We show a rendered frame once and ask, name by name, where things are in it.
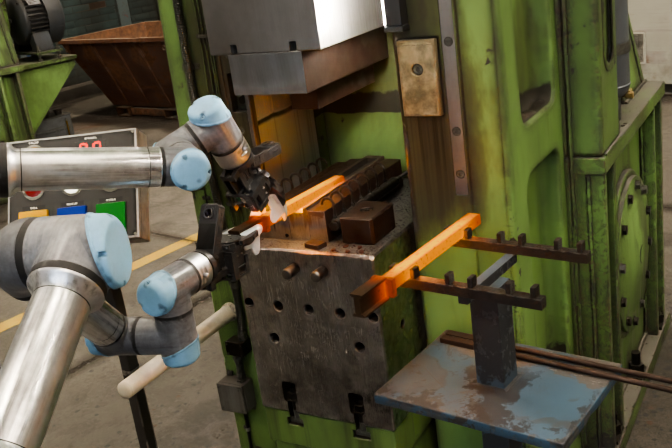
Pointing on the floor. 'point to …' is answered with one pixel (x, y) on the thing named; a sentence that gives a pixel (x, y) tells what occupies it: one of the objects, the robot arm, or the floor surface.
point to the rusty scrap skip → (128, 67)
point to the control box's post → (140, 390)
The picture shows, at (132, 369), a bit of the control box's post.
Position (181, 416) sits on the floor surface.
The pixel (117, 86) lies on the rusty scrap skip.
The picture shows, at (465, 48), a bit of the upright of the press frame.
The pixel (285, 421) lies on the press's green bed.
